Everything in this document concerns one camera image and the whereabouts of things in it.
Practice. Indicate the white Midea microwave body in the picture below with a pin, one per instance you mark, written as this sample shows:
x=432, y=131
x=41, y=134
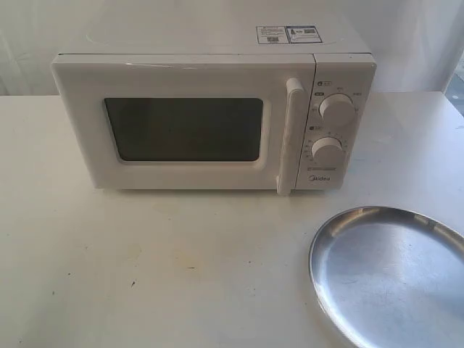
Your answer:
x=343, y=66

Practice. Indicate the lower white control knob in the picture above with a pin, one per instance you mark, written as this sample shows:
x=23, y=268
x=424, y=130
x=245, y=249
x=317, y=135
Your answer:
x=327, y=151

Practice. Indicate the white control knob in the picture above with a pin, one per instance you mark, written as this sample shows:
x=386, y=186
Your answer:
x=337, y=110
x=327, y=151

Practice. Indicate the upper white control knob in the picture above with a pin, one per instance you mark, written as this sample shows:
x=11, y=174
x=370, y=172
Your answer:
x=337, y=110

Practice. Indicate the blue white label sticker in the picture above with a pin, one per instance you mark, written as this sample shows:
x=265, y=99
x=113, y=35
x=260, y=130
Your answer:
x=288, y=34

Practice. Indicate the round stainless steel tray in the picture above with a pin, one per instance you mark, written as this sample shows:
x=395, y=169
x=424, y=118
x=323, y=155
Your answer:
x=386, y=277

